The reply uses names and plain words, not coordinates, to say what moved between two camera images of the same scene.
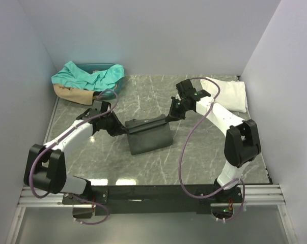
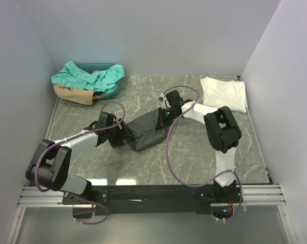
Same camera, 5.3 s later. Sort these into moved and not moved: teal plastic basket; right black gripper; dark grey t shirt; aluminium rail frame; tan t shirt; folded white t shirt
Moved: dark grey t shirt; right black gripper
Not moved: aluminium rail frame; tan t shirt; folded white t shirt; teal plastic basket
